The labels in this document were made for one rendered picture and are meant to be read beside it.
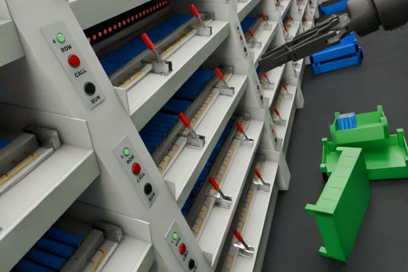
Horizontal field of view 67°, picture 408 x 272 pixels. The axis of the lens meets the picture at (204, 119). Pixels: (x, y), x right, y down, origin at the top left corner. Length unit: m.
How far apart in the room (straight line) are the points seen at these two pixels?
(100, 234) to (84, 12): 0.35
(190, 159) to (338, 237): 0.50
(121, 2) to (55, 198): 0.36
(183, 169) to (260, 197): 0.49
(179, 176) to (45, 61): 0.35
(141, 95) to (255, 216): 0.62
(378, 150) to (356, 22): 0.88
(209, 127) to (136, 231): 0.36
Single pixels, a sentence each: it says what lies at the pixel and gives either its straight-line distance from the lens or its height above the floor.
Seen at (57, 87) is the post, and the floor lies 0.81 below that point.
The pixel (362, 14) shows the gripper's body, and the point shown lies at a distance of 0.66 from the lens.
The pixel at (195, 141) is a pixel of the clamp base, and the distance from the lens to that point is 0.72.
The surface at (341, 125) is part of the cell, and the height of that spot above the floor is 0.06.
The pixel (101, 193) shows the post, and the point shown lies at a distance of 0.53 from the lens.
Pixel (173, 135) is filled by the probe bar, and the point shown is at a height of 0.58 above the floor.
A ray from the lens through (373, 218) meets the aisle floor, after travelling 1.19.
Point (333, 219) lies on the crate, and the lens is 0.95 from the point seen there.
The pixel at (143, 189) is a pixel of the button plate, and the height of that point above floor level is 0.60.
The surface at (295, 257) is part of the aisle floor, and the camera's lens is 1.12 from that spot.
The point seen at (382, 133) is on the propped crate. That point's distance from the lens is 1.35.
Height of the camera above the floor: 0.87
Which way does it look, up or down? 23 degrees down
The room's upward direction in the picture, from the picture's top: 23 degrees counter-clockwise
